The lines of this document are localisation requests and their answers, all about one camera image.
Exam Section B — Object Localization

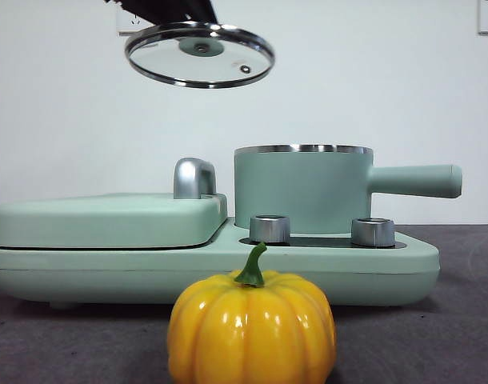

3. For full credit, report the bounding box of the glass lid with green knob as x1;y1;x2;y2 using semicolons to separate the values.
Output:
123;22;276;90

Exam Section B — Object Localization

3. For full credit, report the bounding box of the yellow pumpkin with green stem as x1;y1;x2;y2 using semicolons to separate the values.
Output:
166;242;338;384

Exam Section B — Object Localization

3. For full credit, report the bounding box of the mint green hinged griddle cover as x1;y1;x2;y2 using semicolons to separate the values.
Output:
0;192;229;250

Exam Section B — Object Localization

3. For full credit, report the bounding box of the mint green steamer pot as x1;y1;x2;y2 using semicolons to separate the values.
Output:
233;144;464;237

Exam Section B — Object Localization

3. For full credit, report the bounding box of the silver control knob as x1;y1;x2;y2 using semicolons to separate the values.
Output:
350;217;396;247
248;214;292;244

